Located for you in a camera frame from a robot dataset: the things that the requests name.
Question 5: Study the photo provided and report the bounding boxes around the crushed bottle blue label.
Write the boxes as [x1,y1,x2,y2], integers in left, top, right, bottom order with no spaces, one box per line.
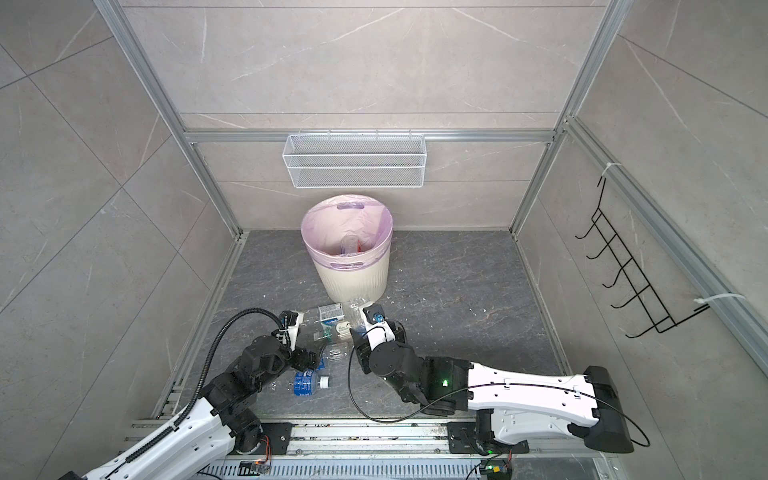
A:
[293,370,330,397]

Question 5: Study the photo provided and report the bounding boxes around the clear bottle white barcode label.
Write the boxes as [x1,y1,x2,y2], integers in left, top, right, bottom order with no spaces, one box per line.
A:
[302,303,344,326]

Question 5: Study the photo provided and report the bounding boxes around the clear bottle blue label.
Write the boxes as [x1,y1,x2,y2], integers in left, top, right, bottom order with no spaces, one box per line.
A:
[346,297,372,333]

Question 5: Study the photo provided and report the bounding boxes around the blue Fiji water bottle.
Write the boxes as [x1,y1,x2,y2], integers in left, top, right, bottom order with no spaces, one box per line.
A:
[340,234,362,256]

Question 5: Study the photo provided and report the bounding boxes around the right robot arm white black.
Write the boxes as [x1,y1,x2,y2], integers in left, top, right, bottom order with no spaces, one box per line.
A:
[352,322,635,454]

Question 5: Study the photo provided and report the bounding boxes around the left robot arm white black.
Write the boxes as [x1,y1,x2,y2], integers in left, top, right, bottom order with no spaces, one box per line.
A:
[62,335,323,479]

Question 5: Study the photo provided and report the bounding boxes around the cream ribbed waste bin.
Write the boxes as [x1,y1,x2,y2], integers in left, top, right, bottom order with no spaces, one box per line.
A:
[300,193,395,304]

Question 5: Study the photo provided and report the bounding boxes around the pink bin liner bag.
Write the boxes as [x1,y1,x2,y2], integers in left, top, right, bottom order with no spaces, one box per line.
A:
[300,194,394,271]

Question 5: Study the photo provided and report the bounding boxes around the black corrugated cable hose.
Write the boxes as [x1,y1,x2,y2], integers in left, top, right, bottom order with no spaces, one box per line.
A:
[173,308,283,427]

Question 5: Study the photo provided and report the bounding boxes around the aluminium rail base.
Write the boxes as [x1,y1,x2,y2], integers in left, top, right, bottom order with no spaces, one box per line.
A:
[189,418,625,479]

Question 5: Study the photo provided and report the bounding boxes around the white wire mesh basket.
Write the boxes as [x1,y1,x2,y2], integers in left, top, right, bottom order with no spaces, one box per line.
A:
[282,133,428,189]

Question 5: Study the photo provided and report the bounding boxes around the black wire hook rack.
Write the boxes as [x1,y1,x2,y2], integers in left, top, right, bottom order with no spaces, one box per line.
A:
[575,177,711,339]

